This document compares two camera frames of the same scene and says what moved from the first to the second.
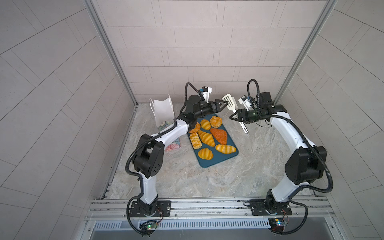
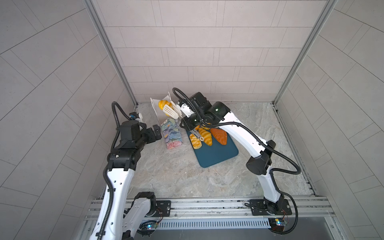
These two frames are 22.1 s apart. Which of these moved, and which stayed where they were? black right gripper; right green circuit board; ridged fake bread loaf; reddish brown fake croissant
Moved: black right gripper
Stayed: ridged fake bread loaf; reddish brown fake croissant; right green circuit board
